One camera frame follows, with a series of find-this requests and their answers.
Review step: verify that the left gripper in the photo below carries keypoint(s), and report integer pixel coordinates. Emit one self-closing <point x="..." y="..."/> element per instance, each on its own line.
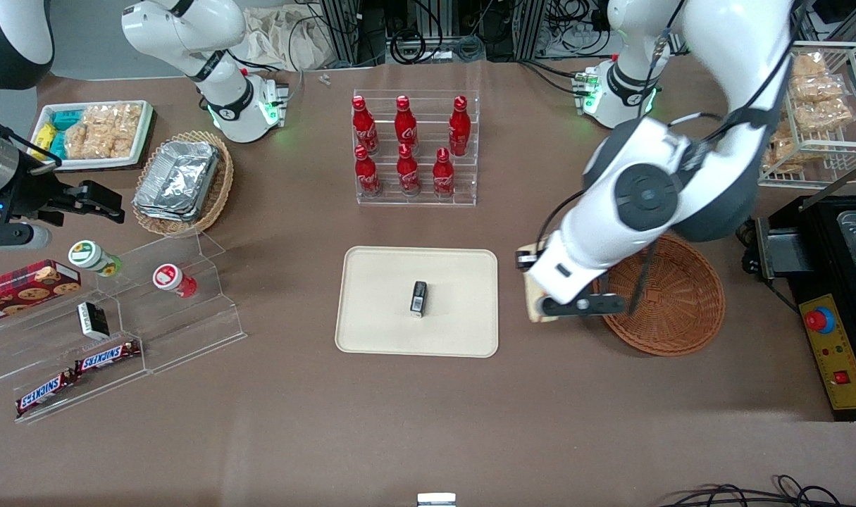
<point x="523" y="258"/>

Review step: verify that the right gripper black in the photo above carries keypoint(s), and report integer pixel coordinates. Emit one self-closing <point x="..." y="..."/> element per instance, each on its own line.
<point x="32" y="194"/>

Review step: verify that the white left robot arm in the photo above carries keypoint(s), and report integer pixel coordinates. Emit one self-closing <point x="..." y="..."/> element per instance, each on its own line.
<point x="639" y="197"/>

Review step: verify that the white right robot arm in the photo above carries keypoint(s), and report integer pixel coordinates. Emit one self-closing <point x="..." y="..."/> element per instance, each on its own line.
<point x="188" y="35"/>

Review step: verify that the white snack tray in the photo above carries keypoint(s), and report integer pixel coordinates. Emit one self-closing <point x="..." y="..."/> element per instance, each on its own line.
<point x="93" y="163"/>

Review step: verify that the silver foil tray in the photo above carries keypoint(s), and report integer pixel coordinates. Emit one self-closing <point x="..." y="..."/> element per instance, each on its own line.
<point x="161" y="213"/>
<point x="177" y="176"/>

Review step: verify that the brown wicker basket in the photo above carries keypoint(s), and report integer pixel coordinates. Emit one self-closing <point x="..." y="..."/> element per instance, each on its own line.
<point x="681" y="310"/>

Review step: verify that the light wicker basket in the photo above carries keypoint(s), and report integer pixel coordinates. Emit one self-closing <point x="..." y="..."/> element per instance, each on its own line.
<point x="220" y="190"/>

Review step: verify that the cream plastic tray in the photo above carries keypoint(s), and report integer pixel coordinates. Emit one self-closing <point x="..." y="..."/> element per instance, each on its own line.
<point x="385" y="310"/>

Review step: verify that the green sunflower lid jar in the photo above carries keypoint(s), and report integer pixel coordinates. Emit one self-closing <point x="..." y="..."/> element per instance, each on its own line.
<point x="89" y="255"/>

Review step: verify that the rice cracker bag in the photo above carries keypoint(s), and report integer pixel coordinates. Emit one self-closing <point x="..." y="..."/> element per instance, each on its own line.
<point x="114" y="116"/>
<point x="815" y="88"/>
<point x="100" y="144"/>
<point x="809" y="65"/>
<point x="783" y="155"/>
<point x="826" y="114"/>

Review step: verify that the teal snack pack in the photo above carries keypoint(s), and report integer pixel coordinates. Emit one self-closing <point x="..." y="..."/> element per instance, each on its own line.
<point x="58" y="144"/>
<point x="67" y="118"/>

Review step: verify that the yellow snack pack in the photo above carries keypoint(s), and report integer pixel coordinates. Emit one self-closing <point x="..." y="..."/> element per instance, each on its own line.
<point x="43" y="135"/>

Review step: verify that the red lid jar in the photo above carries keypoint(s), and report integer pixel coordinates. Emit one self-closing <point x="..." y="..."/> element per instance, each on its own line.
<point x="170" y="278"/>

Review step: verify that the red tartan cookie box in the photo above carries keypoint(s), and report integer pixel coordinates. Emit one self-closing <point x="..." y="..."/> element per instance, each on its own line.
<point x="26" y="289"/>

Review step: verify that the small black box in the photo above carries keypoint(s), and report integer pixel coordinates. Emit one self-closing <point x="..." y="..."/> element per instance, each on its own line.
<point x="93" y="320"/>
<point x="418" y="299"/>

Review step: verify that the Snickers chocolate bar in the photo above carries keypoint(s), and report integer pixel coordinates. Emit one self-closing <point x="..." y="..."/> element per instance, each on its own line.
<point x="107" y="357"/>
<point x="45" y="392"/>

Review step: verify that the clear acrylic stepped shelf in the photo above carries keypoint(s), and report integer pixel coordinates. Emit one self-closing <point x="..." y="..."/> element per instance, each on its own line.
<point x="188" y="331"/>

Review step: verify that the red cola bottle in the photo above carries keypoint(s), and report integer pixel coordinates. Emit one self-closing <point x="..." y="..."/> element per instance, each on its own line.
<point x="405" y="123"/>
<point x="443" y="174"/>
<point x="366" y="172"/>
<point x="407" y="170"/>
<point x="459" y="127"/>
<point x="361" y="125"/>

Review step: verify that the black metal appliance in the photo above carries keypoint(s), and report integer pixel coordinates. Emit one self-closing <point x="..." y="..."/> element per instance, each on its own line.
<point x="822" y="239"/>

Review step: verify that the small white black device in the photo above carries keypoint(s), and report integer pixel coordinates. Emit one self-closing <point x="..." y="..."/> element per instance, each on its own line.
<point x="436" y="500"/>

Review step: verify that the cream cloth bag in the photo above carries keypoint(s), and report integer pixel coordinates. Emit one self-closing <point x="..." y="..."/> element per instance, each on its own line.
<point x="287" y="39"/>

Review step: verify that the yellow emergency stop box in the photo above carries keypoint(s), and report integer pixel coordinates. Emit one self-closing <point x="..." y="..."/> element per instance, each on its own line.
<point x="840" y="359"/>

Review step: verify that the clear acrylic bottle rack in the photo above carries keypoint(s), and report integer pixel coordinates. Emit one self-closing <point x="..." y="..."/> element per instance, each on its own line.
<point x="424" y="105"/>

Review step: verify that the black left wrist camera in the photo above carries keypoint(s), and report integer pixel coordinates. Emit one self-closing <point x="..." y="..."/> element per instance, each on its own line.
<point x="526" y="258"/>

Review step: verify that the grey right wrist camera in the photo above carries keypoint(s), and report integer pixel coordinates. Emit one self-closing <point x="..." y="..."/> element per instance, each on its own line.
<point x="12" y="236"/>

